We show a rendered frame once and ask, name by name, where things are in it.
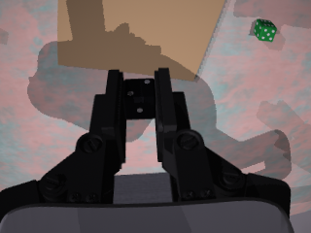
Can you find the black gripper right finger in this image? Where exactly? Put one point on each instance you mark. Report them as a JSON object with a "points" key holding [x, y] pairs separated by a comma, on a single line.
{"points": [[199, 171]]}

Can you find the green die with white pips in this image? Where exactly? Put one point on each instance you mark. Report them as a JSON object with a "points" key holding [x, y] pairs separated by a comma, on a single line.
{"points": [[265, 30]]}

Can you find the black die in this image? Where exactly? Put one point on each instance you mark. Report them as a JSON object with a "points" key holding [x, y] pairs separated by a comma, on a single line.
{"points": [[139, 99]]}

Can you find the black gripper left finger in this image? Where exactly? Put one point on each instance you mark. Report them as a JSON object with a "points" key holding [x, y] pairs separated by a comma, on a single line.
{"points": [[82, 176]]}

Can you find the tan mat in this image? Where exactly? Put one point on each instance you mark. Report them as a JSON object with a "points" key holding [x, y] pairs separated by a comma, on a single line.
{"points": [[136, 36]]}

